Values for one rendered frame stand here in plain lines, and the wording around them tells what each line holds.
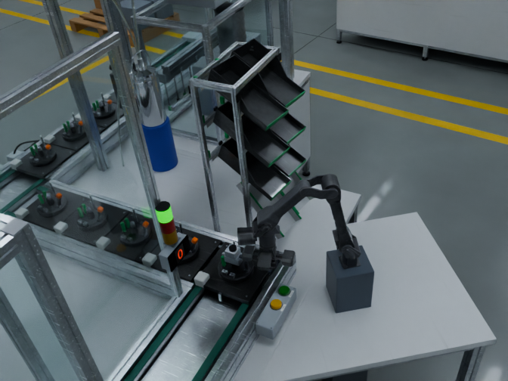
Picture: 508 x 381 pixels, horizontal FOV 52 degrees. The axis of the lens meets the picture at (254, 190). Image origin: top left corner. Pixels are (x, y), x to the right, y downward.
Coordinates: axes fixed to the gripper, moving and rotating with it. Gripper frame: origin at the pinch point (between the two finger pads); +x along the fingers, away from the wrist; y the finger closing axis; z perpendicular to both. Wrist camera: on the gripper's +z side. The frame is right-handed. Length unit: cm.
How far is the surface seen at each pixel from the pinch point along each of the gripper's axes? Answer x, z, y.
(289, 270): 13.6, -10.7, 4.7
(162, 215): -31.5, 13.4, -30.6
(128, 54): -28, -109, -100
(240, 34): -32, -130, -43
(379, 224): 22, -52, 38
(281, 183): -12.1, -32.8, -1.8
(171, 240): -20.3, 12.9, -29.5
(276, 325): 13.0, 16.4, 5.5
